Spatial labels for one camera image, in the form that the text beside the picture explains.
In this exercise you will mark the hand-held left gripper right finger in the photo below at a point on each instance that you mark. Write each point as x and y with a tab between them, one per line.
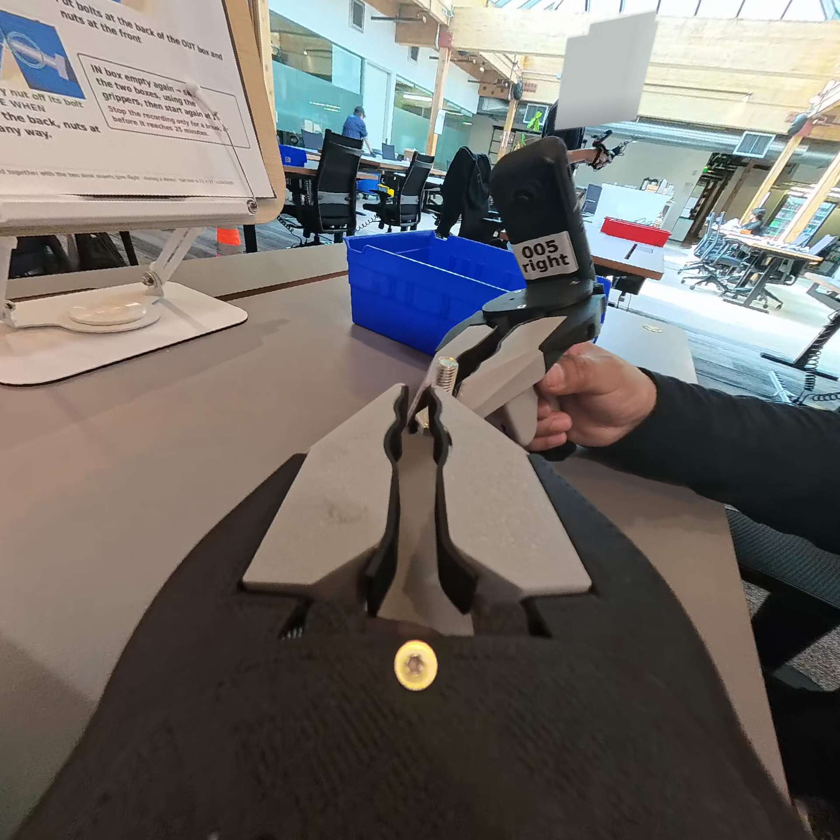
512	518

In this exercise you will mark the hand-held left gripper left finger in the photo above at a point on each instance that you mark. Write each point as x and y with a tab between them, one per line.
328	512

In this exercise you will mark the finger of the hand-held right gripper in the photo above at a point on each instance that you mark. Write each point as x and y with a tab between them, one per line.
469	351
512	374

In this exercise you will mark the silver threaded bolt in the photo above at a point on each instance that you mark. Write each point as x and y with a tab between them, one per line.
446	373

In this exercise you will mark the blue plastic bin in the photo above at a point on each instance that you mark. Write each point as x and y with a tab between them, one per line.
407	295

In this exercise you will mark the person's right forearm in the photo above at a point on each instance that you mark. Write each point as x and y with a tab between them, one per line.
754	446

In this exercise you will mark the person's right hand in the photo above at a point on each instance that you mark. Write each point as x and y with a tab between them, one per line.
604	394

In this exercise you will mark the black jacket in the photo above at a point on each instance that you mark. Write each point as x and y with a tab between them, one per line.
469	190

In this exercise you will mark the red plastic bin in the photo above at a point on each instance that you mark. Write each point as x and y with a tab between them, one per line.
635	231

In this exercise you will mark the black office chair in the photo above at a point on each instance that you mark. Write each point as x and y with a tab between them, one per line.
407	190
334	184

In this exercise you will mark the long wooden desk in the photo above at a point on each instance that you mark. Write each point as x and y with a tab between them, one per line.
377	163

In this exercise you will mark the row of office chairs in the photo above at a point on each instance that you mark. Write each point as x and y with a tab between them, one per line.
715	259

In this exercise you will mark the small blue bin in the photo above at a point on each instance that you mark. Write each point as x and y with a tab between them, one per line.
292	155

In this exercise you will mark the orange traffic cone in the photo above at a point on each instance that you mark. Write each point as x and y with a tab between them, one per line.
228	241

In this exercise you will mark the black mesh chair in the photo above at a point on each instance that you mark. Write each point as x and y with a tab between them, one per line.
781	558

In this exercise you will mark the printed instruction sheet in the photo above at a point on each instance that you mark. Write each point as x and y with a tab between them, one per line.
118	98

